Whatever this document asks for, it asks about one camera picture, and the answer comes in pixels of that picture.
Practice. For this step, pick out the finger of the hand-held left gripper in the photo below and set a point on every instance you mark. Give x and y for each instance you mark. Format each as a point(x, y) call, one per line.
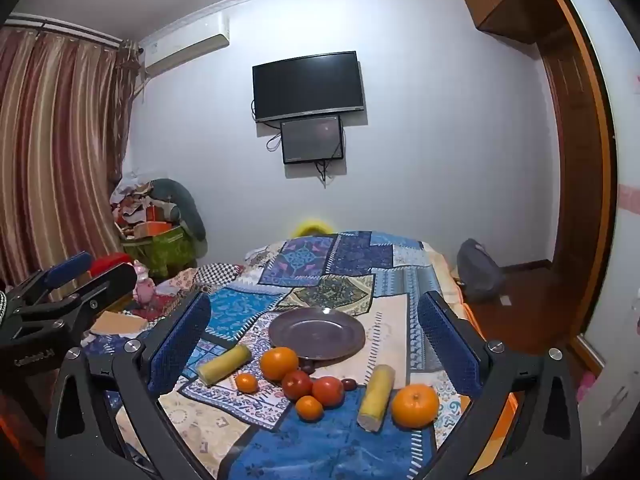
point(70, 266)
point(112, 280)

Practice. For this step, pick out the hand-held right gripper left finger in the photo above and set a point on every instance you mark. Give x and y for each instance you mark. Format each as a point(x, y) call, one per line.
point(180, 342)

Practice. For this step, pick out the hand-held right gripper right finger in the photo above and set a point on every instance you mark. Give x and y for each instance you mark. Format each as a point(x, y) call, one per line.
point(450, 345)

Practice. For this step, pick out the large orange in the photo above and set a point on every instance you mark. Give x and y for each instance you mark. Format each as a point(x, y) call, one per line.
point(415, 406)
point(279, 364)

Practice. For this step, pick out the small tangerine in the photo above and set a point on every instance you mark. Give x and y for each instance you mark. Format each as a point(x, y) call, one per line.
point(310, 408)
point(246, 383)

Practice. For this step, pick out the yellow sugarcane piece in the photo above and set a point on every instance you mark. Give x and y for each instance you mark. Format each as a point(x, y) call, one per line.
point(376, 400)

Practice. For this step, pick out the dark round plate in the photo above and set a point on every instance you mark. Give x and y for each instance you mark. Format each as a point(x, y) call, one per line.
point(315, 332)

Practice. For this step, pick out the red box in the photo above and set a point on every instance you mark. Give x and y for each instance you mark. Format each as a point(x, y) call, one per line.
point(107, 264)

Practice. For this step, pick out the pink toy figure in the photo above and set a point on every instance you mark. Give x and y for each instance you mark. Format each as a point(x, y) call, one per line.
point(144, 287)

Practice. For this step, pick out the beige cardboard box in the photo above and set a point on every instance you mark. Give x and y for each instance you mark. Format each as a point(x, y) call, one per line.
point(117, 322)

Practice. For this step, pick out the orange box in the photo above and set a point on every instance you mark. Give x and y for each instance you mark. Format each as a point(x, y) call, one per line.
point(152, 229)

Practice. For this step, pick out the grey backpack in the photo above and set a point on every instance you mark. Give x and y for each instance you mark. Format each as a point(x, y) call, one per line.
point(479, 270)

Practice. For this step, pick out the pile of paper clutter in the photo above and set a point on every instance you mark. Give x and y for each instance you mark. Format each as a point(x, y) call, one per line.
point(132, 200)

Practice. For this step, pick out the orange blanket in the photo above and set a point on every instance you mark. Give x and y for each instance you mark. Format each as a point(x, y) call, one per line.
point(500, 425)

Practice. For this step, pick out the dark red jujube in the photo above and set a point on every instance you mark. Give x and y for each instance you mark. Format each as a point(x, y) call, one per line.
point(306, 367)
point(349, 385)

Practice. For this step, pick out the striped brown curtain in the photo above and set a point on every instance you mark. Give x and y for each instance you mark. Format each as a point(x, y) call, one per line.
point(55, 150)

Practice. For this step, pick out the red tomato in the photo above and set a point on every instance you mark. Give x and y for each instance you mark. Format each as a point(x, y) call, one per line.
point(328, 391)
point(297, 385)

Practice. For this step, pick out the pink object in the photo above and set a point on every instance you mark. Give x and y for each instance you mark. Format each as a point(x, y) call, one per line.
point(585, 389)

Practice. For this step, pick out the patchwork printed blanket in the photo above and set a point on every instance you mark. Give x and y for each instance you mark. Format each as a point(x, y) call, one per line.
point(320, 270)

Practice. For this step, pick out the yellow round object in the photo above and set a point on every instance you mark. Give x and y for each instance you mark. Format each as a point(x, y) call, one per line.
point(312, 227)

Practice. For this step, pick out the small black monitor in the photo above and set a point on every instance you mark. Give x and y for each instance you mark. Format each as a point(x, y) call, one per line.
point(312, 139)

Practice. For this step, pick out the white air conditioner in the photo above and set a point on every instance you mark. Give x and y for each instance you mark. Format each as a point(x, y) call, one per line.
point(185, 47)

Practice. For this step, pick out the white curtain rail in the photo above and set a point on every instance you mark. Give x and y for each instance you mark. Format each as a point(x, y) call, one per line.
point(65, 27)

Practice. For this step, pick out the wall television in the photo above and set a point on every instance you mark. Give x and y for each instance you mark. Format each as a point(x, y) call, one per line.
point(307, 85)

